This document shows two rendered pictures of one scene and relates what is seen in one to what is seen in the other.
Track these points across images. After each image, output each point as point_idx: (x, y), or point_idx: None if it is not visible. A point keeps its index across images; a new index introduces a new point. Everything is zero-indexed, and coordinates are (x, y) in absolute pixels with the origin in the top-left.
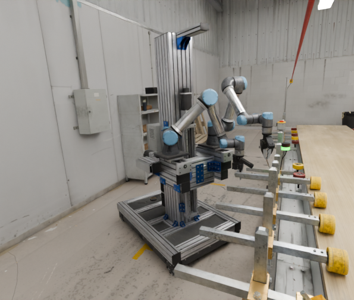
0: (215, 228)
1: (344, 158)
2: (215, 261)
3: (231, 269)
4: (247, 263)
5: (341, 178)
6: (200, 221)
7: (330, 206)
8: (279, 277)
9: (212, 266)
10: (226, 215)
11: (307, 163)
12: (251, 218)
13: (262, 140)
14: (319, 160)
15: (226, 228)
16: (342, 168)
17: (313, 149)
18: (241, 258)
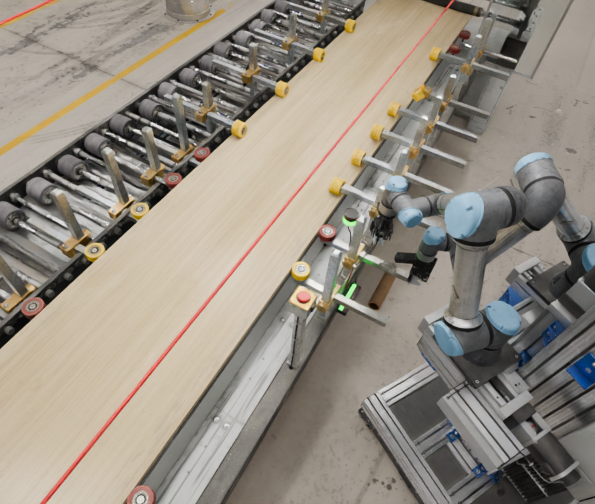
0: (416, 385)
1: (182, 284)
2: (407, 369)
3: (385, 350)
4: (360, 357)
5: (277, 209)
6: (443, 420)
7: (346, 161)
8: None
9: (413, 359)
10: (388, 427)
11: (280, 270)
12: (306, 497)
13: (391, 226)
14: (243, 283)
15: (396, 380)
16: (240, 239)
17: (180, 369)
18: (365, 369)
